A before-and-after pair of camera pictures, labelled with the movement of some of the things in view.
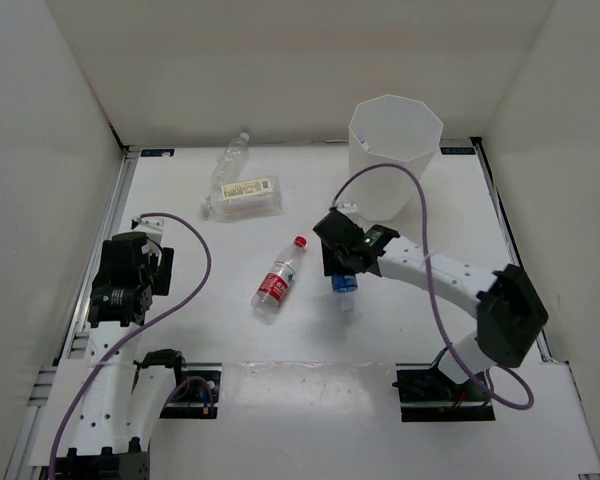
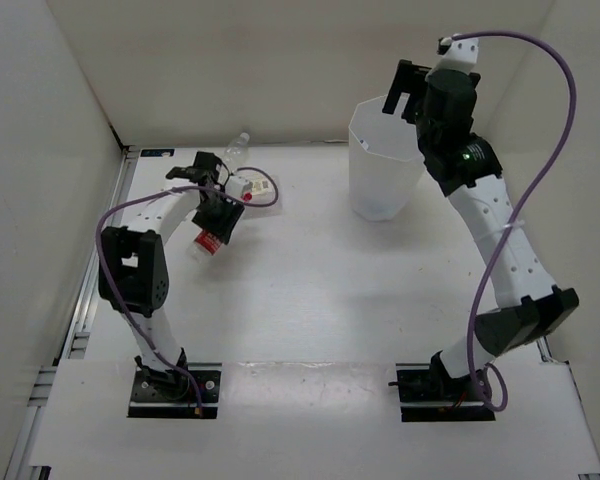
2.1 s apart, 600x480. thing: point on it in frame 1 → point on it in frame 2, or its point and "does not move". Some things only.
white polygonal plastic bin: [388, 130] does not move
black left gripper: [163, 270] → [223, 227]
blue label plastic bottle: [345, 287] → [380, 205]
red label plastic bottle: [273, 287] → [209, 242]
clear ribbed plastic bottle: [232, 162] does not move
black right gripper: [330, 264] → [409, 79]
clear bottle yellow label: [245, 199] does not move
